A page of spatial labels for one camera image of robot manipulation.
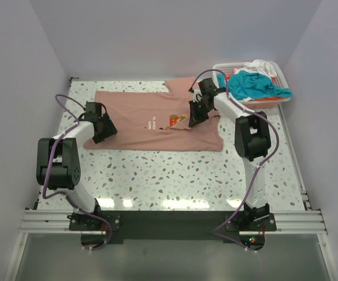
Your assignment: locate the aluminium rail frame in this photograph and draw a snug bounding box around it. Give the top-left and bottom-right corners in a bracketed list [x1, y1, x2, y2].
[19, 210, 327, 234]

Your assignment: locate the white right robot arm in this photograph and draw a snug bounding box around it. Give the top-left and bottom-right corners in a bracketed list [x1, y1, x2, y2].
[189, 78, 271, 230]

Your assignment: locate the white t-shirt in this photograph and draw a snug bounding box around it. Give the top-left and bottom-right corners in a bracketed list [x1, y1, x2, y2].
[233, 60, 277, 78]

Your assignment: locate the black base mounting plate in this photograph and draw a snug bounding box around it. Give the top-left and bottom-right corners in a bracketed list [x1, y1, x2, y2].
[67, 211, 277, 249]

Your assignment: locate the teal t-shirt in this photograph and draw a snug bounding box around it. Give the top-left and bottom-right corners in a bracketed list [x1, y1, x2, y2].
[227, 71, 293, 101]

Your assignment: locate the pink printed t-shirt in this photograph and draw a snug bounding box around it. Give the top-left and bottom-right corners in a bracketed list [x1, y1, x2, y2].
[84, 77, 223, 152]

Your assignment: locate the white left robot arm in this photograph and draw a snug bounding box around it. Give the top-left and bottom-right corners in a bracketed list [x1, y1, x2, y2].
[36, 102, 119, 232]

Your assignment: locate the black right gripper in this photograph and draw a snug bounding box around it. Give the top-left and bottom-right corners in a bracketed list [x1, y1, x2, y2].
[189, 99, 213, 127]

